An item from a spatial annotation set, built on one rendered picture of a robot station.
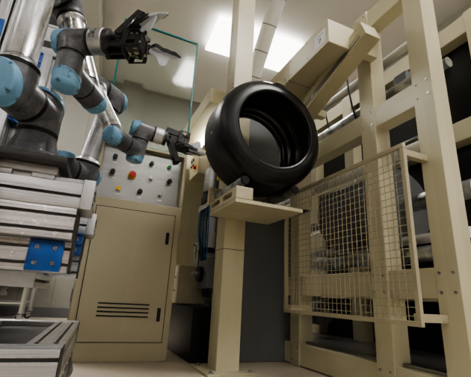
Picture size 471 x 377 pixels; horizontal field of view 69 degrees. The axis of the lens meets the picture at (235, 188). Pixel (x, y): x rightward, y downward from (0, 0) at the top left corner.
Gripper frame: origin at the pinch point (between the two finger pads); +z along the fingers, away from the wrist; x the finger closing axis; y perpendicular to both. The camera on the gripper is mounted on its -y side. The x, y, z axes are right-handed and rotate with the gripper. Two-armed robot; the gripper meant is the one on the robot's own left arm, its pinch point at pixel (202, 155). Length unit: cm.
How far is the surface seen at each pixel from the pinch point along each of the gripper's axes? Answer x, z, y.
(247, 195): -8.5, 23.0, -16.4
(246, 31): 28, 18, 114
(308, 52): -16, 42, 73
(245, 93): -12.5, 11.6, 33.6
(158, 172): 69, -10, 10
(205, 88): 328, 59, 273
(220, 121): -8.5, 2.8, 15.9
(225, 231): 28.5, 29.2, -26.6
